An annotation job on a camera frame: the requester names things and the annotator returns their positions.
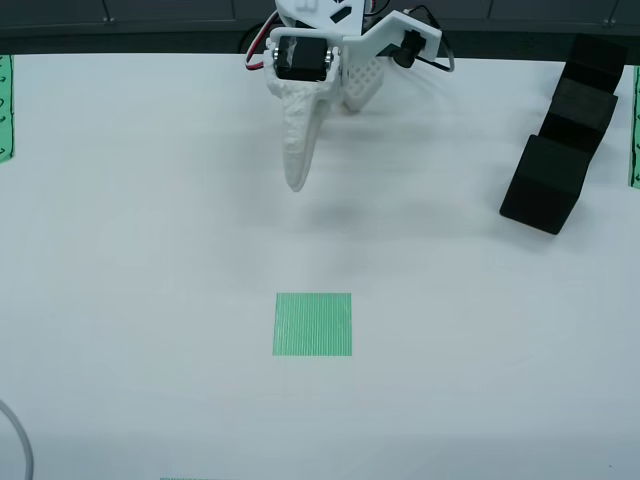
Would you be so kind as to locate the black cube block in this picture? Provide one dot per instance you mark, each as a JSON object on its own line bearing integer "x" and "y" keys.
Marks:
{"x": 597, "y": 55}
{"x": 542, "y": 185}
{"x": 582, "y": 107}

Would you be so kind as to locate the black camera on white bracket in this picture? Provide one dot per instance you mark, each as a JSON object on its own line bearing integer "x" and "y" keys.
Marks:
{"x": 410, "y": 47}

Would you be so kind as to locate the green tape strip with arrows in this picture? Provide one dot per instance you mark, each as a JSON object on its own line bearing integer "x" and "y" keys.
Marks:
{"x": 635, "y": 130}
{"x": 6, "y": 110}

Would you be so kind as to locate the green striped square tape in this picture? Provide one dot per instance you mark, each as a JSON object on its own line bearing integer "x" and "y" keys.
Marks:
{"x": 312, "y": 325}

